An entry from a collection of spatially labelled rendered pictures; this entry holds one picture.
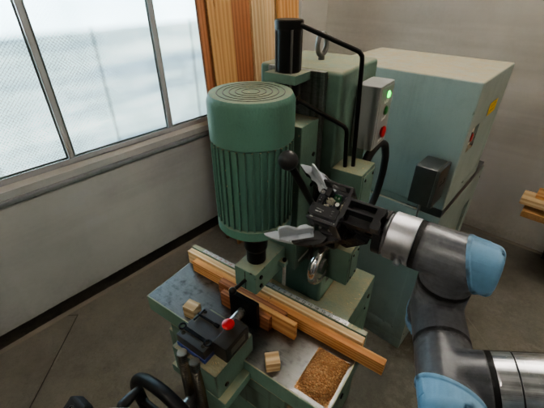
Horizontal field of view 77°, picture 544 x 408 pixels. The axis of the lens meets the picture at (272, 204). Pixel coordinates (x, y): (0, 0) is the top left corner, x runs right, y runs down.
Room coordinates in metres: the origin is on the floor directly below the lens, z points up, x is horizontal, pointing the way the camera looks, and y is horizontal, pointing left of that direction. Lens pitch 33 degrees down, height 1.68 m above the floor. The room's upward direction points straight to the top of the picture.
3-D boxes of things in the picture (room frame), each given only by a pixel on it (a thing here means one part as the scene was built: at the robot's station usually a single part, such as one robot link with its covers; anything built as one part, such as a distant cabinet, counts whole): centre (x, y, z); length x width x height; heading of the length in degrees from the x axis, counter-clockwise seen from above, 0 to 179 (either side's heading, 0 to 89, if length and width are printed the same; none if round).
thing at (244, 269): (0.69, 0.03, 1.03); 0.14 x 0.07 x 0.09; 145
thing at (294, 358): (0.58, 0.09, 0.87); 0.61 x 0.30 x 0.06; 55
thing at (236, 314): (0.59, 0.09, 0.95); 0.09 x 0.07 x 0.09; 55
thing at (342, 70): (0.92, -0.12, 1.16); 0.22 x 0.22 x 0.72; 55
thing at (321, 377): (0.46, -0.12, 0.91); 0.12 x 0.09 x 0.03; 145
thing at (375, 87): (0.86, -0.26, 1.40); 0.10 x 0.06 x 0.16; 145
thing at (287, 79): (0.79, -0.04, 1.54); 0.08 x 0.08 x 0.17; 55
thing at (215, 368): (0.51, 0.14, 0.92); 0.15 x 0.13 x 0.09; 55
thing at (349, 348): (0.64, -0.01, 0.92); 0.62 x 0.02 x 0.04; 55
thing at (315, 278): (0.71, -0.14, 1.02); 0.12 x 0.03 x 0.12; 145
